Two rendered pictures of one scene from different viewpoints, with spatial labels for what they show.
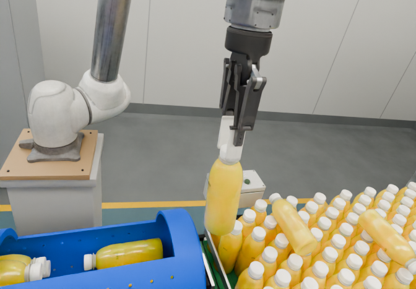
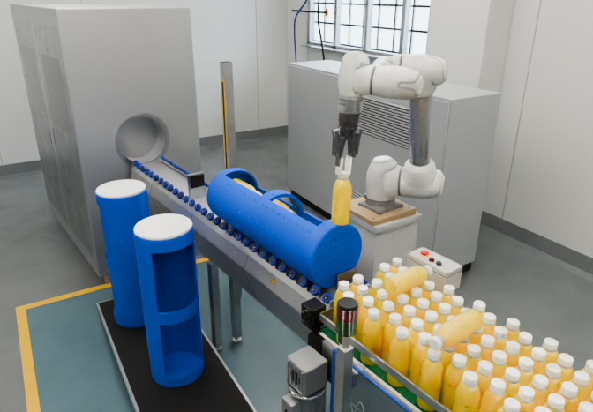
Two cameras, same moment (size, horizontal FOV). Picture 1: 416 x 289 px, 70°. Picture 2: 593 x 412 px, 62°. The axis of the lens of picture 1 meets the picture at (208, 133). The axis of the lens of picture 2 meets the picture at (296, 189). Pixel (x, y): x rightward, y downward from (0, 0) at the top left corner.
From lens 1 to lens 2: 1.74 m
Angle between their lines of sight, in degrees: 68
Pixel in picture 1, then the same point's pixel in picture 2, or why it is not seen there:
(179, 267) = (314, 230)
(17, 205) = not seen: hidden behind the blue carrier
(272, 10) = (342, 103)
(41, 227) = not seen: hidden behind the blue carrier
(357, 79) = not seen: outside the picture
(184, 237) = (328, 224)
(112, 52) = (415, 142)
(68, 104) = (384, 172)
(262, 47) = (342, 119)
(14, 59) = (440, 157)
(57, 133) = (373, 190)
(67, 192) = (364, 233)
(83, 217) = (368, 260)
